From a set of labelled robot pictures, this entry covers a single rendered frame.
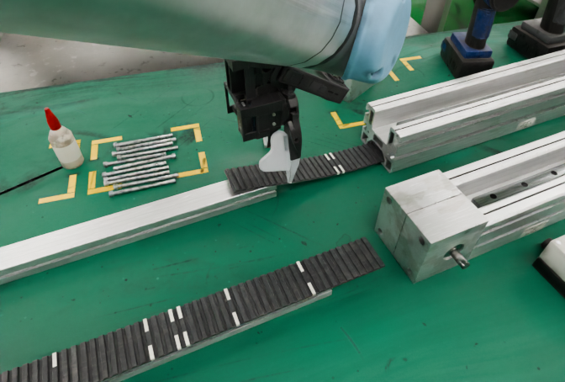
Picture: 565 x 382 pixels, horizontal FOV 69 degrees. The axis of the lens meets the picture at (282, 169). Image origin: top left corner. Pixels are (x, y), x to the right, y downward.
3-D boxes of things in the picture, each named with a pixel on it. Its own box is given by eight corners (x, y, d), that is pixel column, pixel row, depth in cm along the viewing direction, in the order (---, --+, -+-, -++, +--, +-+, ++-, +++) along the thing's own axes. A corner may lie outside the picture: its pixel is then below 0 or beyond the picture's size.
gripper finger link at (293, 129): (281, 153, 61) (272, 97, 57) (292, 150, 61) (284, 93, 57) (293, 165, 57) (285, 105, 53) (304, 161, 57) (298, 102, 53)
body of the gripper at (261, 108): (227, 114, 60) (217, 38, 51) (281, 101, 62) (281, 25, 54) (245, 147, 55) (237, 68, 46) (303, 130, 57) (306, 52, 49)
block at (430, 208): (424, 299, 54) (444, 259, 48) (373, 229, 62) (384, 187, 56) (477, 275, 57) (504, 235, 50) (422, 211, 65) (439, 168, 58)
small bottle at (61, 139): (81, 152, 75) (55, 98, 66) (87, 164, 72) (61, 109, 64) (59, 161, 73) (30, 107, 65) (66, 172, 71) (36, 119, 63)
